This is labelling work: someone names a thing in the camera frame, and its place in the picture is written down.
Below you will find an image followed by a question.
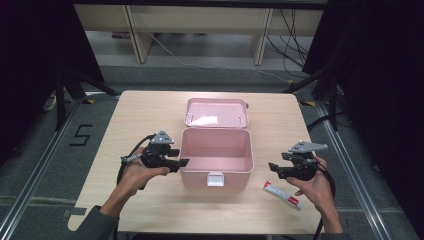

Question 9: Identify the bundle of black cables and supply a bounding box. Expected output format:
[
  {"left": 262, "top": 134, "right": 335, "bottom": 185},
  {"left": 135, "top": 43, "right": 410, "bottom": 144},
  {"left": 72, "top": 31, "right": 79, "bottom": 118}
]
[{"left": 266, "top": 8, "right": 311, "bottom": 79}]

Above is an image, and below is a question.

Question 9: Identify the black metal stand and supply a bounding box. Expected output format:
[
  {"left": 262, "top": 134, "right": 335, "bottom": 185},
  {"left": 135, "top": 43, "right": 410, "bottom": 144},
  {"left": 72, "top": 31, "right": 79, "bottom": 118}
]
[
  {"left": 54, "top": 68, "right": 119, "bottom": 132},
  {"left": 283, "top": 66, "right": 341, "bottom": 132}
]

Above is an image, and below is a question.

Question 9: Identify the pink storage box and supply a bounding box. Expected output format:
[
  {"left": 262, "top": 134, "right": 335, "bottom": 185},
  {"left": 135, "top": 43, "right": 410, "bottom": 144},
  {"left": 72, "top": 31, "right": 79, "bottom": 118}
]
[{"left": 179, "top": 97, "right": 255, "bottom": 190}]

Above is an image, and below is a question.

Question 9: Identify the red and white toothpaste tube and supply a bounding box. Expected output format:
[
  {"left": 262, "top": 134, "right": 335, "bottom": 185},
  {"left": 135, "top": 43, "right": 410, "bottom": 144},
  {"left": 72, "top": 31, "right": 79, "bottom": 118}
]
[{"left": 262, "top": 180, "right": 305, "bottom": 211}]

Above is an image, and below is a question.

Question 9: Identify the person's right hand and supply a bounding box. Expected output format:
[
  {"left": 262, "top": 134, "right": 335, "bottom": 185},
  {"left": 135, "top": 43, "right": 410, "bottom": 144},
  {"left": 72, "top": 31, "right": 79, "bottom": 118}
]
[{"left": 285, "top": 155, "right": 335, "bottom": 212}]

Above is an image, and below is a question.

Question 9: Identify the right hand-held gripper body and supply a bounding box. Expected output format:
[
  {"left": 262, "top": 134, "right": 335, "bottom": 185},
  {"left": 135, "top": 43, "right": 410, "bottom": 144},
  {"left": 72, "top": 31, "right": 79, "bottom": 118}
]
[{"left": 282, "top": 140, "right": 329, "bottom": 182}]

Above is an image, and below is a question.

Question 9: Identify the dark curtain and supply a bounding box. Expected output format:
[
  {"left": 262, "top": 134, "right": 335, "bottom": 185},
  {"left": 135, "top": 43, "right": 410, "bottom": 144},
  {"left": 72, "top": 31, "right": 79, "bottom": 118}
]
[
  {"left": 0, "top": 0, "right": 106, "bottom": 164},
  {"left": 301, "top": 0, "right": 424, "bottom": 231}
]

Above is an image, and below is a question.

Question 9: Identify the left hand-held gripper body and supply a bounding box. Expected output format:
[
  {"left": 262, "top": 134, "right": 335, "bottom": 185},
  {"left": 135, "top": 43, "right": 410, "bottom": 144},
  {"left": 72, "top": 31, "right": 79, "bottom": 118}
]
[{"left": 140, "top": 129, "right": 175, "bottom": 169}]

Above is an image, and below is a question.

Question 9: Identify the beige wooden desk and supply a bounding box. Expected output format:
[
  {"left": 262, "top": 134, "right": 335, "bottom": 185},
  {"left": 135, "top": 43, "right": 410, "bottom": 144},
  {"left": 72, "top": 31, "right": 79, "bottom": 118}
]
[{"left": 74, "top": 3, "right": 325, "bottom": 67}]

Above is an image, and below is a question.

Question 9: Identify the person's left hand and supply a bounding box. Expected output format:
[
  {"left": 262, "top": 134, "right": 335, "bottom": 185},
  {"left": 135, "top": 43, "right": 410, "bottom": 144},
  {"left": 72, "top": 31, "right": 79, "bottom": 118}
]
[{"left": 119, "top": 146, "right": 171, "bottom": 198}]

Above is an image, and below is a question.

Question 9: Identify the right hand-held gripper cable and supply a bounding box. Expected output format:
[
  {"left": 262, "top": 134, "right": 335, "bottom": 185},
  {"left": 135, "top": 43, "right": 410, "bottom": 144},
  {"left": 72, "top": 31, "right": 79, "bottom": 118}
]
[{"left": 311, "top": 159, "right": 337, "bottom": 240}]

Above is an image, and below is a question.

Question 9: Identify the thick black floor cable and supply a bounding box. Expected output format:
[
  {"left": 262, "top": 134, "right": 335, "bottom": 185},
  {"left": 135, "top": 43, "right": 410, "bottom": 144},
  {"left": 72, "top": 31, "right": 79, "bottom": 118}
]
[{"left": 306, "top": 113, "right": 344, "bottom": 132}]

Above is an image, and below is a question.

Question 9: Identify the metal floor rail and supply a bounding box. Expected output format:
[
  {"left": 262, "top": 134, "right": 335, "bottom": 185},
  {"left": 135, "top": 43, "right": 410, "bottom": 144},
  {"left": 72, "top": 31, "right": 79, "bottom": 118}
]
[
  {"left": 0, "top": 98, "right": 84, "bottom": 240},
  {"left": 314, "top": 99, "right": 391, "bottom": 240}
]

